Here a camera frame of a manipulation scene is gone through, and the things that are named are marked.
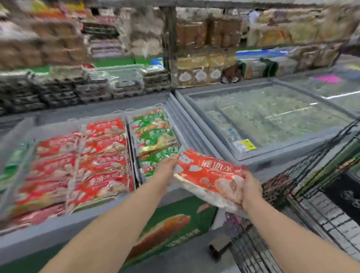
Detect clear packs with red labels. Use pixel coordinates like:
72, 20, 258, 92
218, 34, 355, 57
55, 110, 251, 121
88, 38, 124, 58

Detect green frozen bags under lid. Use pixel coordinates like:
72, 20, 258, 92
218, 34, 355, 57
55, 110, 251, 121
0, 149, 32, 183

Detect row of red snack packs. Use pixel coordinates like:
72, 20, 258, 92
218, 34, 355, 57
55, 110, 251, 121
0, 0, 93, 22

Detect red dumpling packets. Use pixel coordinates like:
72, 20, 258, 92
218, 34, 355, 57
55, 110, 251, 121
8, 118, 135, 228

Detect row of pale bread bags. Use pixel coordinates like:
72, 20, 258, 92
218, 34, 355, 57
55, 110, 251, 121
247, 10, 352, 47

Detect clear sleeve with yellow tags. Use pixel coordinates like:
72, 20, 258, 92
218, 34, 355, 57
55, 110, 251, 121
233, 138, 258, 154

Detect tan snack bag white label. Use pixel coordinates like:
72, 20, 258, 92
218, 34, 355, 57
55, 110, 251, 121
192, 56, 210, 86
177, 57, 195, 88
208, 55, 224, 84

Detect black tray pack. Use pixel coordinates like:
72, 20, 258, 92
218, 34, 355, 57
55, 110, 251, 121
83, 22, 119, 39

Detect grey freezer with green front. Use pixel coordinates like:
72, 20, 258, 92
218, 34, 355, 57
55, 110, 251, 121
0, 91, 223, 273

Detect person's right hand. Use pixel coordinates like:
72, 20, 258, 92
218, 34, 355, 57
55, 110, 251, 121
240, 171, 264, 213

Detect person's right forearm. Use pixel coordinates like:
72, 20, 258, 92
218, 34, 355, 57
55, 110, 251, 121
241, 199, 360, 273

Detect tan bread bag green band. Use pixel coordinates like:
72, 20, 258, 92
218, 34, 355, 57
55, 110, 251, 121
239, 59, 268, 79
260, 57, 299, 78

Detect row of brown bread bags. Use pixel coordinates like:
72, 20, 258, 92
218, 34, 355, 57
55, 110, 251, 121
175, 16, 244, 50

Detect green dumpling packet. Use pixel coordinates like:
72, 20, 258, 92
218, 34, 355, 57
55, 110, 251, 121
130, 108, 171, 131
135, 128, 178, 157
142, 162, 161, 180
139, 146, 180, 169

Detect grey metal shelf rack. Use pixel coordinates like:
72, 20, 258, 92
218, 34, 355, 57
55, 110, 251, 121
0, 0, 360, 90

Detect clear bags of brown pastries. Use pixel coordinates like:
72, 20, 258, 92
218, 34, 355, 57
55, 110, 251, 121
292, 45, 342, 71

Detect bags of white round buns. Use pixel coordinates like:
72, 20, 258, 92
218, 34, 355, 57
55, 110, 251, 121
123, 8, 165, 58

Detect stack of clear bun boxes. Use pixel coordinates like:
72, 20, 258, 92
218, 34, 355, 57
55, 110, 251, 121
0, 21, 88, 71

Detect person's left hand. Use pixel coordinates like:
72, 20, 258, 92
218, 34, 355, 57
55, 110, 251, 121
151, 154, 180, 197

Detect white plastic freezer basket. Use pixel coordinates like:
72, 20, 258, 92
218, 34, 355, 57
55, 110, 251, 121
66, 112, 138, 216
125, 104, 186, 183
0, 123, 85, 228

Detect stacks of clear pastry boxes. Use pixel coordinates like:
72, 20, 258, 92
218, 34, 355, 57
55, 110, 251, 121
74, 66, 172, 103

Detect clear frozen bags blue print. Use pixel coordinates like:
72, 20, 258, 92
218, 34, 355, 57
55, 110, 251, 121
207, 111, 242, 144

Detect freezer sliding glass lid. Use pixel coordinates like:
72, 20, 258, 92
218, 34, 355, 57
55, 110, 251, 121
0, 117, 36, 220

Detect person's left forearm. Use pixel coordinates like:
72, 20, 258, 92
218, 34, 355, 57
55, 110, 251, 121
39, 180, 172, 273

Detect black cart seat panel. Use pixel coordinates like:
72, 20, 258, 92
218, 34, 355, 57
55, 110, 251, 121
323, 173, 360, 225

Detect black wire shopping cart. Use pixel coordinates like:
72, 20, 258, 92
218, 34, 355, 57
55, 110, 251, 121
208, 118, 360, 273

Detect grey freezer with loose dumplings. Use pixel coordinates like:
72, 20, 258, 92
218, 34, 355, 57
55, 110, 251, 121
174, 78, 360, 172

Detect red dumpling packet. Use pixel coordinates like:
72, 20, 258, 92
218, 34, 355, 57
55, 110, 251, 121
173, 148, 251, 219

